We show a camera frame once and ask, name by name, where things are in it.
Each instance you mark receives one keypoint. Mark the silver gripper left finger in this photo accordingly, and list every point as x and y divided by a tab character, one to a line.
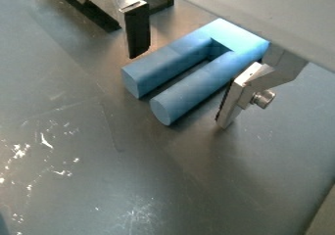
132	16

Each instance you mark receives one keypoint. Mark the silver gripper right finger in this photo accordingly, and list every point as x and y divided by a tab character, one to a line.
250	89

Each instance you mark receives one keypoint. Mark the light blue square-circle object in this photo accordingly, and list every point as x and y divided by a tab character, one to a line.
204	59

